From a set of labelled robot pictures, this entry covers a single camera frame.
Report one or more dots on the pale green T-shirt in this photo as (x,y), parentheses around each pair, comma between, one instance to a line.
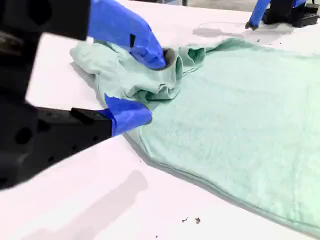
(225,112)

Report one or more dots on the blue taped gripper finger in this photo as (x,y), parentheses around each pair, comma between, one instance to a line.
(120,22)
(258,13)

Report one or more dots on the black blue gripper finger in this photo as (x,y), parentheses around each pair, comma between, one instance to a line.
(82,127)

